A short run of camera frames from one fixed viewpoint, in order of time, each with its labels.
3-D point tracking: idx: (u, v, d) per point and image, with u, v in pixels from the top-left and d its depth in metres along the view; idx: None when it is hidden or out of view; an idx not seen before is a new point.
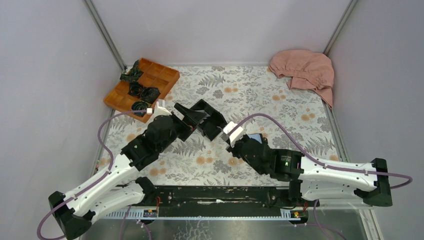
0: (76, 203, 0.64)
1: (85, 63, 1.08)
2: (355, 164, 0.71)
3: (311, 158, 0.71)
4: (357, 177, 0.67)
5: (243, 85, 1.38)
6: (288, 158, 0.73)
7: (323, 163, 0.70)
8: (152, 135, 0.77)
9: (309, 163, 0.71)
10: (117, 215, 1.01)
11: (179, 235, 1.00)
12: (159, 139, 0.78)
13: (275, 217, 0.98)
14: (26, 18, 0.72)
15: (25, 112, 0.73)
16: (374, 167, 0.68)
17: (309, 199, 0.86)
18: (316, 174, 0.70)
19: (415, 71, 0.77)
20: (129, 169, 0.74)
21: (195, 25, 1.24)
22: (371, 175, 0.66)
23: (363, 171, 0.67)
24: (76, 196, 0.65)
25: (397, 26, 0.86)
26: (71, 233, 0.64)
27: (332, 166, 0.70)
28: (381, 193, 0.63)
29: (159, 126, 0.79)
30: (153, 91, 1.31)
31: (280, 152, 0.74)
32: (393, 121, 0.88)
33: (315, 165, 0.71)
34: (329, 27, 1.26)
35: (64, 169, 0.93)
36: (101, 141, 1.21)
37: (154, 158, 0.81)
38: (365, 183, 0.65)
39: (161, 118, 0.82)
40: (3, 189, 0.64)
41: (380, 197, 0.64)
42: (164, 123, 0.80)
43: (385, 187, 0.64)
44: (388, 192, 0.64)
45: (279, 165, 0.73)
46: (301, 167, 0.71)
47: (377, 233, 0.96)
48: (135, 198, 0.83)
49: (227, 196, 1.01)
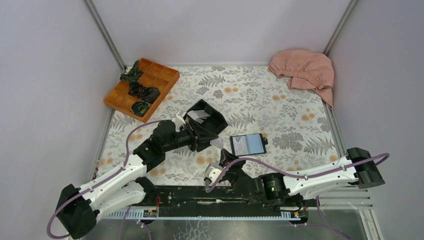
0: (91, 195, 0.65)
1: (85, 63, 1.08)
2: (332, 163, 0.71)
3: (292, 175, 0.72)
4: (338, 176, 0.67)
5: (243, 85, 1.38)
6: (273, 182, 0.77)
7: (304, 174, 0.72)
8: (158, 138, 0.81)
9: (292, 180, 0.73)
10: (117, 215, 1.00)
11: (179, 235, 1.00)
12: (165, 141, 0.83)
13: (275, 217, 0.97)
14: (26, 19, 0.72)
15: (26, 112, 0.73)
16: (350, 159, 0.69)
17: (310, 199, 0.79)
18: (302, 188, 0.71)
19: (415, 72, 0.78)
20: (141, 167, 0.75)
21: (195, 26, 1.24)
22: (349, 168, 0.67)
23: (341, 168, 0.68)
24: (92, 188, 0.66)
25: (398, 26, 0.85)
26: (78, 231, 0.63)
27: (312, 174, 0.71)
28: (366, 182, 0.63)
29: (163, 130, 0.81)
30: (153, 91, 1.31)
31: (266, 178, 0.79)
32: (392, 122, 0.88)
33: (297, 180, 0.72)
34: (329, 27, 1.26)
35: (65, 169, 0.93)
36: (101, 142, 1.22)
37: (162, 159, 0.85)
38: (348, 178, 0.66)
39: (164, 122, 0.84)
40: (4, 188, 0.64)
41: (368, 184, 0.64)
42: (168, 127, 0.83)
43: (367, 174, 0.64)
44: (371, 176, 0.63)
45: (269, 192, 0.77)
46: (287, 187, 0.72)
47: (377, 233, 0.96)
48: (137, 198, 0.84)
49: (226, 196, 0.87)
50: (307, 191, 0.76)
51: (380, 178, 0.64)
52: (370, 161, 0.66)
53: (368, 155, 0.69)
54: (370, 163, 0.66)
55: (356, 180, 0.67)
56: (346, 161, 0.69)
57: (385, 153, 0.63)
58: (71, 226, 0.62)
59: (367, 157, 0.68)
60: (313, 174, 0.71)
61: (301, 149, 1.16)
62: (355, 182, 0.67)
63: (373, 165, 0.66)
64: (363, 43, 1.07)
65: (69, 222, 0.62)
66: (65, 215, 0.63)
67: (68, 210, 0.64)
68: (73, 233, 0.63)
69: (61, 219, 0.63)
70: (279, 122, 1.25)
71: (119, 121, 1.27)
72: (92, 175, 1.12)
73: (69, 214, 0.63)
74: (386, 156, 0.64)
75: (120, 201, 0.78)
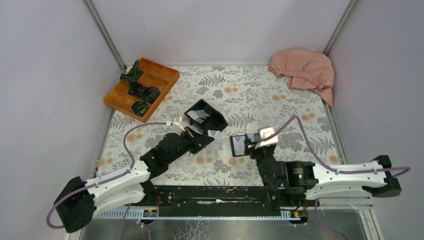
0: (96, 190, 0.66)
1: (85, 63, 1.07)
2: (362, 164, 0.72)
3: (324, 166, 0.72)
4: (368, 177, 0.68)
5: (243, 85, 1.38)
6: (299, 170, 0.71)
7: (335, 169, 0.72)
8: (164, 149, 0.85)
9: (323, 172, 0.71)
10: (117, 215, 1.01)
11: (179, 235, 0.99)
12: (168, 153, 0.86)
13: (274, 217, 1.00)
14: (26, 18, 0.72)
15: (25, 111, 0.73)
16: (380, 165, 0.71)
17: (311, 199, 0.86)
18: (330, 181, 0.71)
19: (415, 72, 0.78)
20: (146, 173, 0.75)
21: (195, 26, 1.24)
22: (379, 172, 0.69)
23: (372, 171, 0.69)
24: (98, 184, 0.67)
25: (397, 26, 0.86)
26: (72, 227, 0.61)
27: (345, 171, 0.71)
28: (394, 188, 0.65)
29: (168, 142, 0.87)
30: (153, 91, 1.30)
31: (291, 166, 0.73)
32: (393, 121, 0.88)
33: (328, 172, 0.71)
34: (329, 27, 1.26)
35: (64, 169, 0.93)
36: (102, 141, 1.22)
37: (164, 170, 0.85)
38: (376, 181, 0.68)
39: (170, 134, 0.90)
40: (4, 188, 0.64)
41: (394, 191, 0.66)
42: (173, 140, 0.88)
43: (396, 182, 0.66)
44: (397, 183, 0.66)
45: (293, 179, 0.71)
46: (315, 177, 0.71)
47: (377, 233, 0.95)
48: (137, 196, 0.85)
49: (227, 196, 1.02)
50: (312, 190, 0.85)
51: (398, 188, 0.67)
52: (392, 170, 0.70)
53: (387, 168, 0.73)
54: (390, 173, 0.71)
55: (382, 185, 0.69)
56: (377, 166, 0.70)
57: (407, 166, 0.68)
58: (66, 220, 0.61)
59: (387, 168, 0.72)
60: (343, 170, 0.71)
61: (302, 149, 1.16)
62: (379, 186, 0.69)
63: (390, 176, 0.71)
64: (363, 43, 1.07)
65: (67, 215, 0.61)
66: (65, 207, 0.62)
67: (68, 203, 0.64)
68: (67, 227, 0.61)
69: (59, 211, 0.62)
70: (279, 122, 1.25)
71: (119, 121, 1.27)
72: (92, 175, 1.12)
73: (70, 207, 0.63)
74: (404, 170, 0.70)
75: (119, 199, 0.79)
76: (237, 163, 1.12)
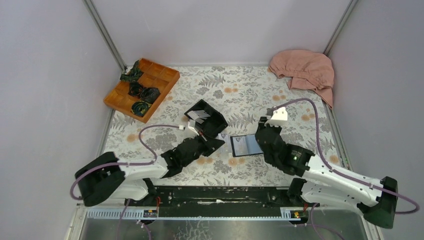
0: (127, 169, 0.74)
1: (85, 63, 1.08)
2: (363, 176, 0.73)
3: (324, 160, 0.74)
4: (360, 188, 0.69)
5: (243, 86, 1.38)
6: (298, 154, 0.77)
7: (331, 166, 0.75)
8: (181, 152, 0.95)
9: (318, 164, 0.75)
10: (113, 215, 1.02)
11: (179, 235, 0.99)
12: (185, 157, 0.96)
13: (275, 217, 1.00)
14: (26, 19, 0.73)
15: (25, 112, 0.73)
16: (382, 184, 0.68)
17: (306, 199, 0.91)
18: (320, 175, 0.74)
19: (415, 72, 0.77)
20: (165, 170, 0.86)
21: (195, 26, 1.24)
22: (376, 189, 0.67)
23: (368, 184, 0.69)
24: (129, 164, 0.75)
25: (397, 26, 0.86)
26: (91, 200, 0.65)
27: (339, 172, 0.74)
28: (381, 208, 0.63)
29: (187, 148, 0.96)
30: (153, 91, 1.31)
31: (293, 147, 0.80)
32: (394, 121, 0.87)
33: (322, 166, 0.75)
34: (329, 27, 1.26)
35: (64, 169, 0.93)
36: (102, 141, 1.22)
37: (177, 171, 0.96)
38: (367, 195, 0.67)
39: (189, 139, 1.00)
40: (4, 189, 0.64)
41: (381, 213, 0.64)
42: (192, 145, 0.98)
43: (388, 205, 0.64)
44: (388, 208, 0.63)
45: (289, 159, 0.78)
46: (308, 164, 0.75)
47: (377, 233, 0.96)
48: (141, 194, 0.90)
49: (227, 196, 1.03)
50: (309, 190, 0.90)
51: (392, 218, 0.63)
52: (394, 196, 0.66)
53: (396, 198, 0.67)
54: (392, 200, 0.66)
55: (374, 203, 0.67)
56: (377, 183, 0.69)
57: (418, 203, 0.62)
58: (89, 191, 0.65)
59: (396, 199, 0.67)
60: (337, 170, 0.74)
61: None
62: (371, 203, 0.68)
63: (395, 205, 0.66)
64: (363, 43, 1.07)
65: (92, 186, 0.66)
66: (90, 180, 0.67)
67: (94, 176, 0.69)
68: (86, 198, 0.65)
69: (83, 182, 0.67)
70: None
71: (119, 121, 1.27)
72: None
73: (93, 180, 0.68)
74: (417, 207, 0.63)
75: (128, 189, 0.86)
76: (237, 164, 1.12)
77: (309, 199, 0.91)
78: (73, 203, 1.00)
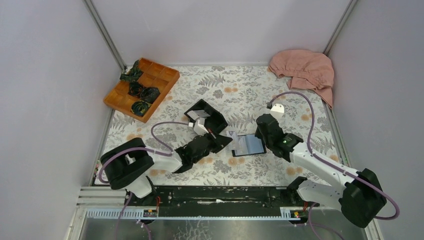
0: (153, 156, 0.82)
1: (85, 63, 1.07)
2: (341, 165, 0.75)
3: (307, 144, 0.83)
4: (334, 173, 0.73)
5: (243, 85, 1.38)
6: (289, 139, 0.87)
7: (313, 151, 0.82)
8: (192, 149, 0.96)
9: (302, 148, 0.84)
10: (108, 215, 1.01)
11: (179, 235, 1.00)
12: (196, 154, 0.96)
13: (275, 217, 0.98)
14: (26, 18, 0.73)
15: (25, 112, 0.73)
16: (357, 174, 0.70)
17: (301, 194, 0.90)
18: (301, 157, 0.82)
19: (415, 72, 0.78)
20: (179, 164, 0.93)
21: (195, 26, 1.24)
22: (348, 176, 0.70)
23: (342, 171, 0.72)
24: (156, 152, 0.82)
25: (397, 26, 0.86)
26: (119, 181, 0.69)
27: (318, 157, 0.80)
28: (348, 191, 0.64)
29: (197, 145, 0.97)
30: (153, 91, 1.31)
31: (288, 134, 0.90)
32: (393, 121, 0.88)
33: (305, 150, 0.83)
34: (329, 27, 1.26)
35: (64, 169, 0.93)
36: (102, 141, 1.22)
37: (188, 168, 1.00)
38: (338, 179, 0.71)
39: (200, 137, 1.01)
40: (4, 189, 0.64)
41: (345, 195, 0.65)
42: (202, 142, 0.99)
43: (356, 190, 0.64)
44: (351, 191, 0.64)
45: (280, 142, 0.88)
46: (294, 146, 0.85)
47: (377, 233, 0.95)
48: (144, 191, 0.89)
49: (227, 196, 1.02)
50: (305, 184, 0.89)
51: (357, 205, 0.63)
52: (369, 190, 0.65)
53: (381, 198, 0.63)
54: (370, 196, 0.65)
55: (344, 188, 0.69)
56: (352, 171, 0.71)
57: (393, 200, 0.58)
58: (119, 174, 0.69)
59: (379, 198, 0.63)
60: (318, 155, 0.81)
61: None
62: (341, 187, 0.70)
63: (375, 202, 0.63)
64: (363, 43, 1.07)
65: (121, 169, 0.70)
66: (119, 163, 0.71)
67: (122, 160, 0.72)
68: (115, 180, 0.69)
69: (112, 165, 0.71)
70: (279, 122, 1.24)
71: (119, 121, 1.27)
72: (92, 175, 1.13)
73: (120, 163, 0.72)
74: (396, 210, 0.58)
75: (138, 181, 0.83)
76: (237, 163, 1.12)
77: (303, 195, 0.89)
78: (73, 203, 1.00)
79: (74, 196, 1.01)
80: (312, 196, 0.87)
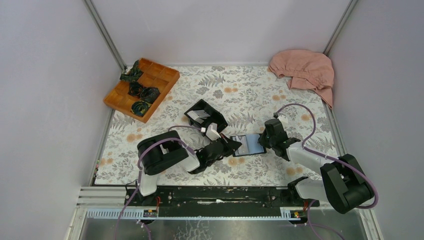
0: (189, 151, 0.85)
1: (85, 62, 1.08)
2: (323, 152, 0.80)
3: (302, 140, 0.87)
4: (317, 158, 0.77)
5: (242, 85, 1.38)
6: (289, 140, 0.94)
7: (303, 143, 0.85)
8: (208, 153, 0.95)
9: (298, 144, 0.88)
10: (108, 215, 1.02)
11: (179, 235, 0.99)
12: (212, 157, 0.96)
13: (275, 217, 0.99)
14: (26, 19, 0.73)
15: (25, 111, 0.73)
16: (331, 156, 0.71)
17: (298, 191, 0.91)
18: (294, 150, 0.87)
19: (415, 71, 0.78)
20: (194, 164, 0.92)
21: (195, 26, 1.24)
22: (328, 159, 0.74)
23: (323, 155, 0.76)
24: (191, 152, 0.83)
25: (398, 25, 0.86)
26: (155, 168, 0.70)
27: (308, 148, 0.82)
28: (327, 171, 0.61)
29: (213, 149, 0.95)
30: (153, 91, 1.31)
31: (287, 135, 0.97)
32: (393, 121, 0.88)
33: (300, 145, 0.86)
34: (329, 27, 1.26)
35: (65, 168, 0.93)
36: (101, 141, 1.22)
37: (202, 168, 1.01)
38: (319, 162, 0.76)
39: (215, 142, 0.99)
40: (4, 187, 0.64)
41: (323, 175, 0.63)
42: (217, 147, 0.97)
43: (337, 174, 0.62)
44: (328, 169, 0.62)
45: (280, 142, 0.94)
46: (291, 144, 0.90)
47: (377, 233, 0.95)
48: (149, 189, 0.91)
49: (227, 196, 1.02)
50: (301, 181, 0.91)
51: (337, 186, 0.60)
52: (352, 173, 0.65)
53: (364, 185, 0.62)
54: (354, 183, 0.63)
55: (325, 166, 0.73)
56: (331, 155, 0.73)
57: (376, 189, 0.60)
58: (154, 161, 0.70)
59: (362, 185, 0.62)
60: (308, 147, 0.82)
61: None
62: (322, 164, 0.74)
63: (357, 188, 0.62)
64: (363, 43, 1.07)
65: (157, 157, 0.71)
66: (155, 150, 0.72)
67: (158, 148, 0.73)
68: (151, 166, 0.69)
69: (149, 152, 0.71)
70: None
71: (119, 121, 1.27)
72: (92, 175, 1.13)
73: (157, 151, 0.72)
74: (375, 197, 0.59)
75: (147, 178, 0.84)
76: (237, 163, 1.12)
77: (301, 193, 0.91)
78: (73, 203, 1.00)
79: (74, 195, 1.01)
80: (307, 193, 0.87)
